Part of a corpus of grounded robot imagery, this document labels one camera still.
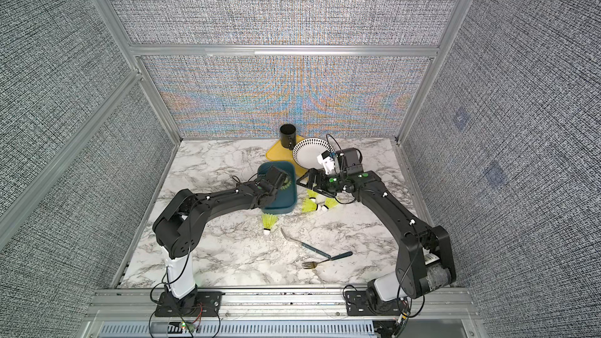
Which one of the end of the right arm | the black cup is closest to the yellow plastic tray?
the black cup

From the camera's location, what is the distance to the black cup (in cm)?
113

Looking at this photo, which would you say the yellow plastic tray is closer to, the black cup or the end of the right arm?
the black cup
